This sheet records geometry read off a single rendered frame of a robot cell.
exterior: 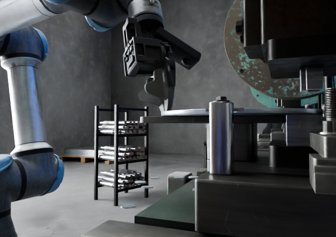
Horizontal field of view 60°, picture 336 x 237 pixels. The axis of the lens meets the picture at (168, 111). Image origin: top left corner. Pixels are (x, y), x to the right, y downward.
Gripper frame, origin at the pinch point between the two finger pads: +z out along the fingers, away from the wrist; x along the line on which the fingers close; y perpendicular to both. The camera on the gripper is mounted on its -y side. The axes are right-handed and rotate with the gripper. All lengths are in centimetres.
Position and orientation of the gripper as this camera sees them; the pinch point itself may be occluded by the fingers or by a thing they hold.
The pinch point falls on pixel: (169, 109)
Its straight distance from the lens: 58.0
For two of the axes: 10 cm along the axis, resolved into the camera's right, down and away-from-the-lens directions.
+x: 4.1, -3.6, -8.4
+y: -9.0, -0.2, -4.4
